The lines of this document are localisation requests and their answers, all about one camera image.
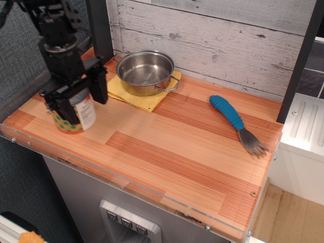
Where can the food can with patterned label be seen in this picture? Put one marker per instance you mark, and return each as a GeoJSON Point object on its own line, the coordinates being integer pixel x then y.
{"type": "Point", "coordinates": [83, 107]}

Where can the dark grey right post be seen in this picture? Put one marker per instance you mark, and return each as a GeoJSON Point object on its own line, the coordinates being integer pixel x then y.
{"type": "Point", "coordinates": [305, 50]}

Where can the yellow cloth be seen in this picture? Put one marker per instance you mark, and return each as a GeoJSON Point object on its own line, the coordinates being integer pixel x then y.
{"type": "Point", "coordinates": [146, 103]}

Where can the orange sponge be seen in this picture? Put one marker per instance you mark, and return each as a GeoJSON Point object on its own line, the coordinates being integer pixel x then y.
{"type": "Point", "coordinates": [30, 237]}

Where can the dark grey post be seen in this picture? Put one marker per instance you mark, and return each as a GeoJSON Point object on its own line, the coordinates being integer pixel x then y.
{"type": "Point", "coordinates": [305, 50]}
{"type": "Point", "coordinates": [100, 29]}

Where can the silver dispenser button panel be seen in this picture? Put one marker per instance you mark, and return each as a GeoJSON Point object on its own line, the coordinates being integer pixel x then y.
{"type": "Point", "coordinates": [125, 226]}

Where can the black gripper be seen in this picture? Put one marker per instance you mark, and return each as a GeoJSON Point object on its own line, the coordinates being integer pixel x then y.
{"type": "Point", "coordinates": [70, 74]}

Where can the dark grey left post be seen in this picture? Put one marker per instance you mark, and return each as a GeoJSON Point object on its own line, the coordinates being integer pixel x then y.
{"type": "Point", "coordinates": [100, 29]}

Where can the white toy sink unit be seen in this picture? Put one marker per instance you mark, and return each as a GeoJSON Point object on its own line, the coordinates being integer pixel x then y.
{"type": "Point", "coordinates": [297, 165]}

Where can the grey toy fridge cabinet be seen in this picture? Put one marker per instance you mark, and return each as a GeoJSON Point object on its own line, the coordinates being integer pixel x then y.
{"type": "Point", "coordinates": [82, 194]}

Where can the blue handled fork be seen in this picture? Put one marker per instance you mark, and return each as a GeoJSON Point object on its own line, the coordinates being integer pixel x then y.
{"type": "Point", "coordinates": [250, 143]}

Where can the clear acrylic edge guard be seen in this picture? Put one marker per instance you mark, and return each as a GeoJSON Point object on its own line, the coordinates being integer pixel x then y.
{"type": "Point", "coordinates": [202, 177]}

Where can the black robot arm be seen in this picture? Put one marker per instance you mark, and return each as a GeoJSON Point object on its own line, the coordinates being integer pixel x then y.
{"type": "Point", "coordinates": [40, 52]}

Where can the stainless steel pot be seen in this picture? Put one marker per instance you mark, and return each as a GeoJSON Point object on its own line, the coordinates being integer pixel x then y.
{"type": "Point", "coordinates": [146, 72]}

